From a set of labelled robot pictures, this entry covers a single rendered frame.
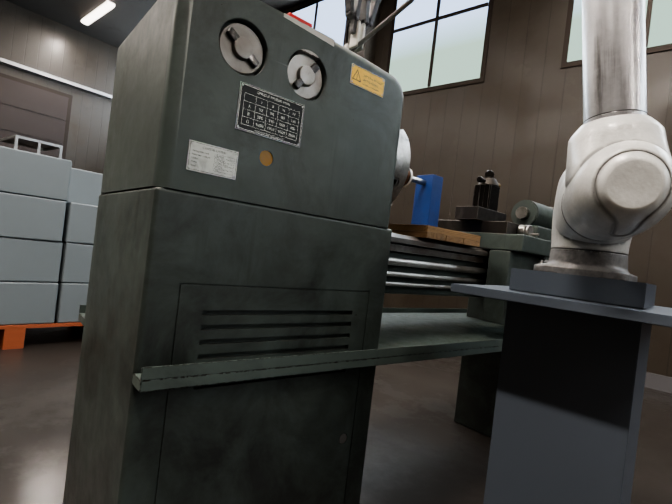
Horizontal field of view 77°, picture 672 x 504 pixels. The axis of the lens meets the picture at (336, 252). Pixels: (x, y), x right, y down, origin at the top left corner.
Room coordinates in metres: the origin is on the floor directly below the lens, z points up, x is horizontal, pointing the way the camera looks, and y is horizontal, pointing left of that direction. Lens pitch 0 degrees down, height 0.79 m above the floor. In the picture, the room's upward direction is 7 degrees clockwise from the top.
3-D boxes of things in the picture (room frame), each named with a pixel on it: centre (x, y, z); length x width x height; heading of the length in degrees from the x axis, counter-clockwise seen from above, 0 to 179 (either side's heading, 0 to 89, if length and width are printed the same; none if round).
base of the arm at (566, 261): (0.99, -0.59, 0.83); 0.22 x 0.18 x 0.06; 139
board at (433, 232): (1.56, -0.28, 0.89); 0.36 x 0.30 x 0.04; 40
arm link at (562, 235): (0.97, -0.57, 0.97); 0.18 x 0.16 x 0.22; 159
